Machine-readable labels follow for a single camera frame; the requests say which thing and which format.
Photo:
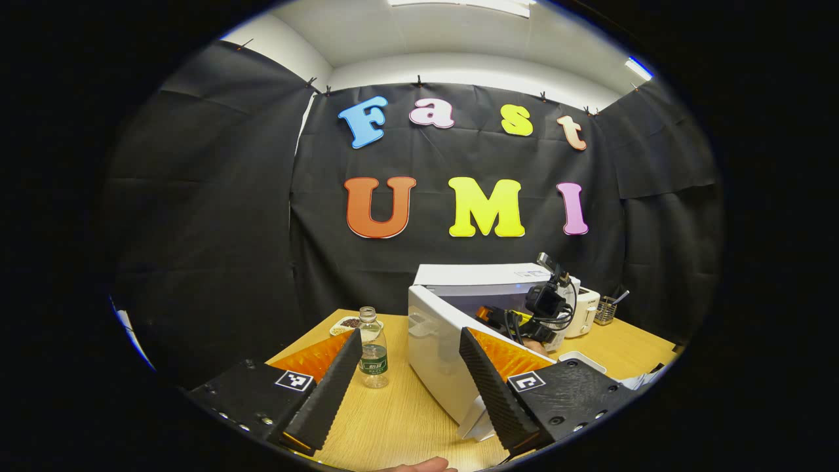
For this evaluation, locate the black backdrop cloth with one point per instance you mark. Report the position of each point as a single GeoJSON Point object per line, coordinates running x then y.
{"type": "Point", "coordinates": [432, 262]}

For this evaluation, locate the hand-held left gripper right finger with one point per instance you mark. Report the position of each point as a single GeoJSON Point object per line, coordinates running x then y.
{"type": "Point", "coordinates": [498, 400]}

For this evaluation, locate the small white dish of beans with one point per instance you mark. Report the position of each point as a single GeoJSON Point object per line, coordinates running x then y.
{"type": "Point", "coordinates": [341, 328]}

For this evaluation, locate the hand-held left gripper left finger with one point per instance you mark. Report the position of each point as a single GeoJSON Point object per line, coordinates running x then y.
{"type": "Point", "coordinates": [328, 400]}

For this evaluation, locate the white microwave oven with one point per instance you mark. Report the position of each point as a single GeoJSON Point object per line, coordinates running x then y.
{"type": "Point", "coordinates": [436, 341]}

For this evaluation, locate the white toaster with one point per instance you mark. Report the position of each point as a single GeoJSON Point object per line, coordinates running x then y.
{"type": "Point", "coordinates": [585, 313]}

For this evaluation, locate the ceiling light panel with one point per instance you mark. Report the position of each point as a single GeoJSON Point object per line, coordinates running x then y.
{"type": "Point", "coordinates": [498, 6]}
{"type": "Point", "coordinates": [639, 69]}

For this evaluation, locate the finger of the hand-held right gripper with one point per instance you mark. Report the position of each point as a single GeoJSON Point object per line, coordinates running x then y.
{"type": "Point", "coordinates": [486, 313]}

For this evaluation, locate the white paper sheet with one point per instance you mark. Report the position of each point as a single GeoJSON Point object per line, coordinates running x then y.
{"type": "Point", "coordinates": [639, 380]}

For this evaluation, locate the white plastic tray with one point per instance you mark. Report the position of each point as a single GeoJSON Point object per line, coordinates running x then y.
{"type": "Point", "coordinates": [580, 360]}

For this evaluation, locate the clear plastic water bottle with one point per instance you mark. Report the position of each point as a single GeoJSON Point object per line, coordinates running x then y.
{"type": "Point", "coordinates": [373, 357]}

